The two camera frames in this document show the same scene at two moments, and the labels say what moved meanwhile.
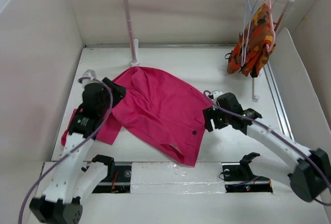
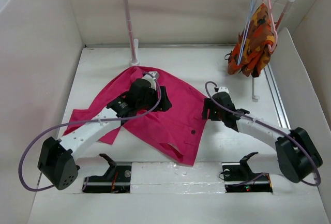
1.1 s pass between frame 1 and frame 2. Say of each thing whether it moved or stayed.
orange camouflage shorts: stayed
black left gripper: moved
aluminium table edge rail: stayed
